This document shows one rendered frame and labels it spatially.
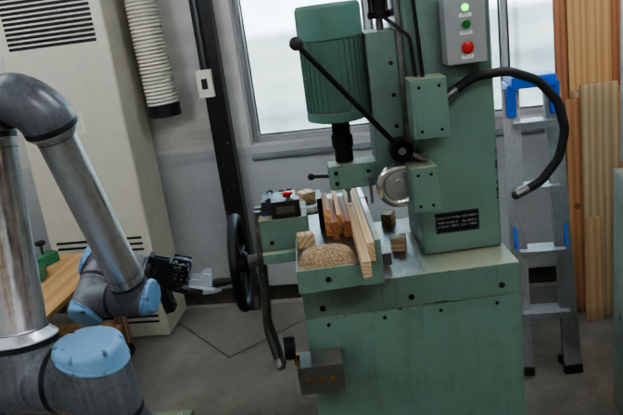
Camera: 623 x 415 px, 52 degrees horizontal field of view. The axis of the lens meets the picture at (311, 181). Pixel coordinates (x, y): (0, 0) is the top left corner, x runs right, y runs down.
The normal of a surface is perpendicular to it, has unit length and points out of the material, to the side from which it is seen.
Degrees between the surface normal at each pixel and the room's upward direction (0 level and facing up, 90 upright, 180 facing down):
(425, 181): 90
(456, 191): 90
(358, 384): 90
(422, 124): 90
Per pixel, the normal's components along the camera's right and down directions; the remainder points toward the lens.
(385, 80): 0.04, 0.27
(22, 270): 0.79, -0.05
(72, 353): -0.09, -0.95
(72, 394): -0.25, 0.27
